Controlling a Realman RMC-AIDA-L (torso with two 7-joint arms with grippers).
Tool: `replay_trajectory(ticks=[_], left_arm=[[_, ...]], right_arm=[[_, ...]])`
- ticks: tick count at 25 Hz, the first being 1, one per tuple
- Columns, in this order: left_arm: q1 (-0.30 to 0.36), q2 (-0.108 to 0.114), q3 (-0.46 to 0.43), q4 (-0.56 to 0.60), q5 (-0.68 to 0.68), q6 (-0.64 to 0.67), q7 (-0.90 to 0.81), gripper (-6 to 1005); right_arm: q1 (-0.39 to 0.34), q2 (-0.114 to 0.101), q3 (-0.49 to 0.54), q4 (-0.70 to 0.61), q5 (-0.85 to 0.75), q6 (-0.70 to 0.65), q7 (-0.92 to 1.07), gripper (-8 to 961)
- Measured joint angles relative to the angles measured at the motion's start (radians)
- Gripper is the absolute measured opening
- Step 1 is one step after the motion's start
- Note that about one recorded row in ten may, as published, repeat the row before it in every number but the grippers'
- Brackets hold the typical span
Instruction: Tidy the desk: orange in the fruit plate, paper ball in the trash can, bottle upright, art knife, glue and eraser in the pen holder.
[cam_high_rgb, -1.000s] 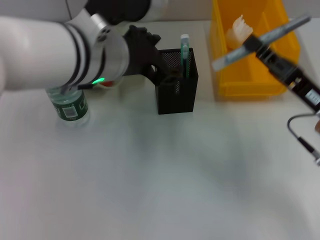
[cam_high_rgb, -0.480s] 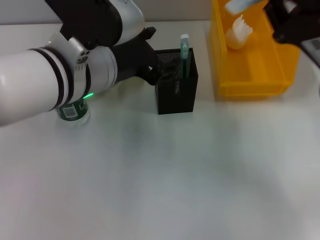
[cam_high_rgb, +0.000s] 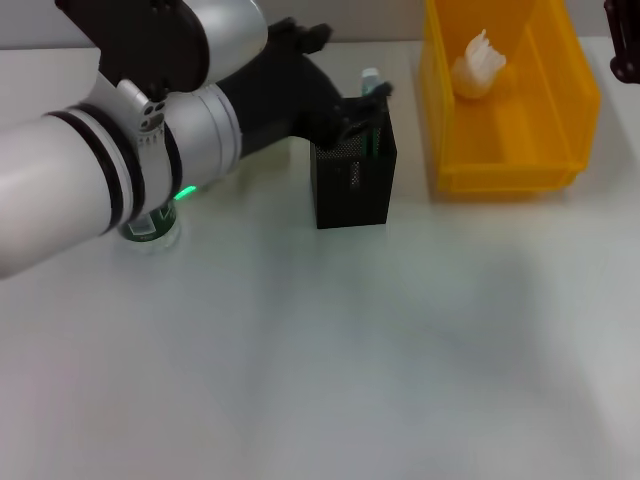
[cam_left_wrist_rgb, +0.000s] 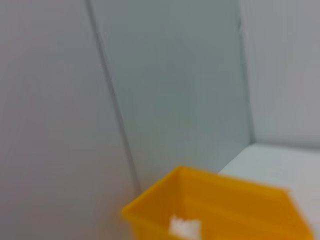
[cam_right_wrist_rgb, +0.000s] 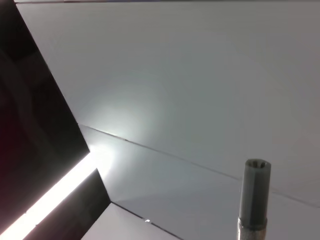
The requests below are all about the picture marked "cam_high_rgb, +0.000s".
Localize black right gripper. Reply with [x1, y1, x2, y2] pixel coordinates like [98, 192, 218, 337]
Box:
[602, 0, 640, 85]

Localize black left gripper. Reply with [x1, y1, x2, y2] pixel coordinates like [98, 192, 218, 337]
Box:
[219, 17, 397, 162]

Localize green utility knife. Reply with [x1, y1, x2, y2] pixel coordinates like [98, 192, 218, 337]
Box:
[360, 68, 385, 156]

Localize white paper ball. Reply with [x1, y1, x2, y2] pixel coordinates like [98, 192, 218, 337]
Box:
[452, 28, 509, 100]

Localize clear plastic water bottle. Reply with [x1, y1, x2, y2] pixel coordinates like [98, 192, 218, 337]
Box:
[117, 202, 182, 255]

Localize black mesh pen holder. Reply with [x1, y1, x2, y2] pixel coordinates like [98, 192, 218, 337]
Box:
[309, 94, 399, 230]

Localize yellow plastic bin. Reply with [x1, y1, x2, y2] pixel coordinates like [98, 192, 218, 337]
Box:
[418, 0, 601, 201]

